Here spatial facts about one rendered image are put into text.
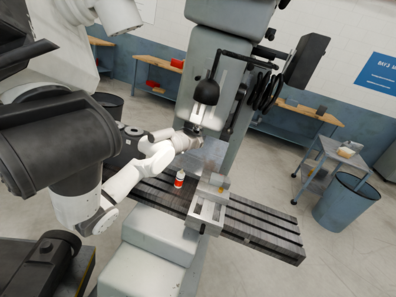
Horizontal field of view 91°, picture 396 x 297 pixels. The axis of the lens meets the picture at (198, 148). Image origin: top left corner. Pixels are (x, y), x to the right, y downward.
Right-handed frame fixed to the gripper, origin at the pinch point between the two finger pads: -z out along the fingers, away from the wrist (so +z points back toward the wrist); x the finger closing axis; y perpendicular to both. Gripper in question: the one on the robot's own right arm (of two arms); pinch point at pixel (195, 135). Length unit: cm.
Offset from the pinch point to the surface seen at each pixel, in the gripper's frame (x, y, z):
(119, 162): 29.9, 27.8, 14.3
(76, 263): 26, 84, 38
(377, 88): -98, -47, -490
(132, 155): 24.7, 21.3, 11.6
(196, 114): -4.6, -14.0, 12.2
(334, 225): -112, 110, -186
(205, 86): -10.7, -25.6, 21.3
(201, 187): -11.8, 19.5, 2.5
